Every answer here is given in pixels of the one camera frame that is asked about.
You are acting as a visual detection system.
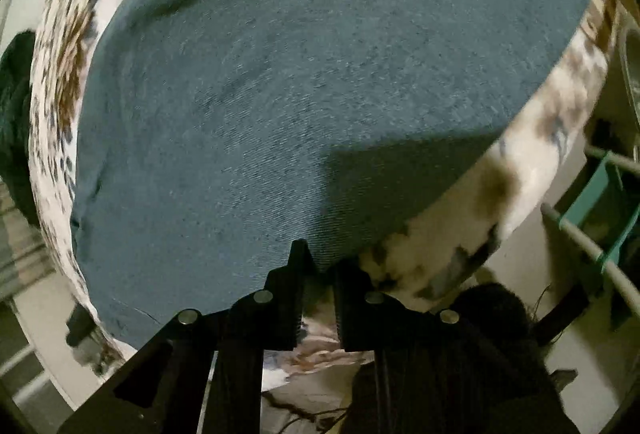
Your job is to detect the floral white bed sheet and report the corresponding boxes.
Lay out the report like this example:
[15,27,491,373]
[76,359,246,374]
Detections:
[29,0,615,379]

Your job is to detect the green metal rack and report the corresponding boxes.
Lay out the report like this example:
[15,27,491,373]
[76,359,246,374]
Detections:
[540,145,639,316]

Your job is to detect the black folded cloth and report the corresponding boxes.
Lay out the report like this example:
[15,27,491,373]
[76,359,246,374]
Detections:
[65,303,96,348]

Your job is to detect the dark green garment pile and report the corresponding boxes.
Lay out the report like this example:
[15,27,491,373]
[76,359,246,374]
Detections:
[0,30,39,228]

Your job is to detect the blue denim pants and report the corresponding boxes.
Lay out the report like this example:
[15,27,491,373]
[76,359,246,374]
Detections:
[70,0,588,347]

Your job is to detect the plaid grey curtain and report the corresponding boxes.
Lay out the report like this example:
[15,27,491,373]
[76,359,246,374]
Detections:
[0,183,53,302]

